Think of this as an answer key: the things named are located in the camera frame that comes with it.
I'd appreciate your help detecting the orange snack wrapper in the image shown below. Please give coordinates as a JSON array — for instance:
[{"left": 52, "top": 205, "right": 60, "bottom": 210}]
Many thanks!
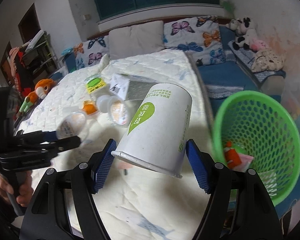
[{"left": 223, "top": 141, "right": 242, "bottom": 169}]

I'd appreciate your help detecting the pink snack wrapper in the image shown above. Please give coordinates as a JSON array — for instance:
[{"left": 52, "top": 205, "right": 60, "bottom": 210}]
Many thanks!
[{"left": 237, "top": 153, "right": 254, "bottom": 172}]

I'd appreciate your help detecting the white paper cup green logo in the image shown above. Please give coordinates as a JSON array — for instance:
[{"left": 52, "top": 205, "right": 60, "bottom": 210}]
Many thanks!
[{"left": 112, "top": 83, "right": 192, "bottom": 178}]

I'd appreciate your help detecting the clear jelly cup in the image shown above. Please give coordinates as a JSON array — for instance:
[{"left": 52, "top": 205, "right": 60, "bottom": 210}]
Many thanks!
[
  {"left": 56, "top": 111, "right": 89, "bottom": 142},
  {"left": 96, "top": 95, "right": 128, "bottom": 126}
]

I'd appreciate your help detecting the clear plastic tray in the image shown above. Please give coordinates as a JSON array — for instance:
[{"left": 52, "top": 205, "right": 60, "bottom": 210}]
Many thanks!
[{"left": 62, "top": 100, "right": 99, "bottom": 119}]

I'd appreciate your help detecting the green plastic basket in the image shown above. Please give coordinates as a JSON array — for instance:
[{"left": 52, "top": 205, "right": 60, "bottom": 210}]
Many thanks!
[{"left": 212, "top": 90, "right": 300, "bottom": 205}]

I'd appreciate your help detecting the white small carton box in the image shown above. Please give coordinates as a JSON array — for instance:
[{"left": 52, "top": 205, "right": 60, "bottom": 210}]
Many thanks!
[{"left": 109, "top": 74, "right": 158, "bottom": 101}]

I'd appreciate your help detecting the green yellow drink bottle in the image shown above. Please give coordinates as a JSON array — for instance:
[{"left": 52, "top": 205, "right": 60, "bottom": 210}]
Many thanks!
[{"left": 85, "top": 74, "right": 110, "bottom": 101}]

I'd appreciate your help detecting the person's left hand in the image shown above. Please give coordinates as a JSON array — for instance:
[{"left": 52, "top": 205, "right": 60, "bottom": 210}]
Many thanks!
[{"left": 0, "top": 171, "right": 33, "bottom": 207}]

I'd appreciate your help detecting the orange fox plush toy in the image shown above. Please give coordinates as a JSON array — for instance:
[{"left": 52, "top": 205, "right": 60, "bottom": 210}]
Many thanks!
[{"left": 17, "top": 79, "right": 57, "bottom": 117}]

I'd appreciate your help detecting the clothes rack with clothes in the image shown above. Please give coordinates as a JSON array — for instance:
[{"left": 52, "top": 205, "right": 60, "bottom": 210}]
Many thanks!
[{"left": 0, "top": 30, "right": 59, "bottom": 96}]

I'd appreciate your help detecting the blue bed sheet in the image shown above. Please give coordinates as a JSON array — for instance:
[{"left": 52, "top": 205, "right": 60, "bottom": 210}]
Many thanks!
[{"left": 198, "top": 25, "right": 286, "bottom": 115}]

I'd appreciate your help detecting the left butterfly pillow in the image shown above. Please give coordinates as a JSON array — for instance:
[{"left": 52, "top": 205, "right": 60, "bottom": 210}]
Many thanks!
[{"left": 73, "top": 35, "right": 109, "bottom": 69}]

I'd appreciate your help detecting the butterfly pillow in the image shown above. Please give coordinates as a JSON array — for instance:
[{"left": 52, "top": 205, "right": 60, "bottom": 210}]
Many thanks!
[
  {"left": 163, "top": 16, "right": 225, "bottom": 67},
  {"left": 73, "top": 35, "right": 109, "bottom": 69}
]

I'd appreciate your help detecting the spotted beige cloth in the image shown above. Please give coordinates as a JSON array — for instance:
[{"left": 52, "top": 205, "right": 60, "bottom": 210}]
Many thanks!
[{"left": 251, "top": 49, "right": 286, "bottom": 73}]

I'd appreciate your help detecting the right butterfly pillow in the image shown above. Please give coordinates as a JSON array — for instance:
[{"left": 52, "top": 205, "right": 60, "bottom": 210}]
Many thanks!
[{"left": 163, "top": 16, "right": 225, "bottom": 67}]

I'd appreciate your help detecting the pink plush toy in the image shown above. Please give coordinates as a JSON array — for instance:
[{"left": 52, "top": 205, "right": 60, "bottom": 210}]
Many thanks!
[{"left": 249, "top": 38, "right": 270, "bottom": 52}]

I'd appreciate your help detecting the grey pillow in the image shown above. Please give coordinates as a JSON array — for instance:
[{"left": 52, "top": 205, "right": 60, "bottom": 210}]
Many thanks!
[{"left": 108, "top": 21, "right": 165, "bottom": 60}]

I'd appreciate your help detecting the black white cow plush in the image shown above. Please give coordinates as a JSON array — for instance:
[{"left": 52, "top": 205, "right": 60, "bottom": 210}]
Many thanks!
[{"left": 225, "top": 17, "right": 257, "bottom": 50}]

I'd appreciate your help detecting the black phone on mount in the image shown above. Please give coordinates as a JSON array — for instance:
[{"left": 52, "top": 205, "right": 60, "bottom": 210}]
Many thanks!
[{"left": 0, "top": 87, "right": 23, "bottom": 146}]

